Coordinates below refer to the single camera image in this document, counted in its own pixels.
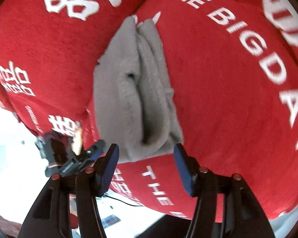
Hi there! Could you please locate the black cable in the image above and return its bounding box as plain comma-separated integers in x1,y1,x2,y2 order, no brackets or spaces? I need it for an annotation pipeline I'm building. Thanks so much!
103,193,145,207

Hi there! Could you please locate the grey knit sweater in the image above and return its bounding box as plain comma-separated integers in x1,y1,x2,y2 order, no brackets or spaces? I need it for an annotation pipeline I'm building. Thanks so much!
93,17,184,163

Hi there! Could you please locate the red wedding quilt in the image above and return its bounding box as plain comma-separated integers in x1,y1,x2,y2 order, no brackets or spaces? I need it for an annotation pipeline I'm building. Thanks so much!
0,0,298,220

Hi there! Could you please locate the person's left hand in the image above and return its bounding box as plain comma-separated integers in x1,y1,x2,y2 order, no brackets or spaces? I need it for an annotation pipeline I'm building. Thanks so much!
0,215,22,237

